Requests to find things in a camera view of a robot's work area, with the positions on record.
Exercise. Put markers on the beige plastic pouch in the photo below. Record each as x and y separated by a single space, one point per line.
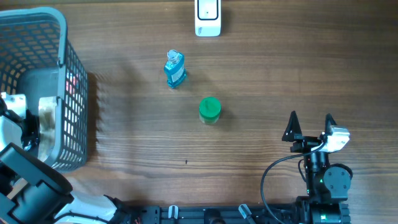
47 115

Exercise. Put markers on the blue mouthwash bottle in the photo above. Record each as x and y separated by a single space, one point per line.
175 68

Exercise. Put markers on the green lid jar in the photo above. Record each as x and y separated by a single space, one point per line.
209 110

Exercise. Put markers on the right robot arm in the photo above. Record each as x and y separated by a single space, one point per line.
327 184

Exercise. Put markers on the grey plastic shopping basket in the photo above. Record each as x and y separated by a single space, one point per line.
44 82

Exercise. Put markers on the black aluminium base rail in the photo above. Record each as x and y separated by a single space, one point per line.
211 214

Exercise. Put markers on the red tissue pack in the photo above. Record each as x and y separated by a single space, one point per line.
71 83

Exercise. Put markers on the white barcode scanner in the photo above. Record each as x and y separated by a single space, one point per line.
207 18

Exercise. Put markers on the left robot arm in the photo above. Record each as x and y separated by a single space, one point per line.
33 192

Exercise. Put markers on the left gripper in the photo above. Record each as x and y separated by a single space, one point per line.
30 133

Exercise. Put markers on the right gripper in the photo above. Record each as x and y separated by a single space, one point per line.
293 133

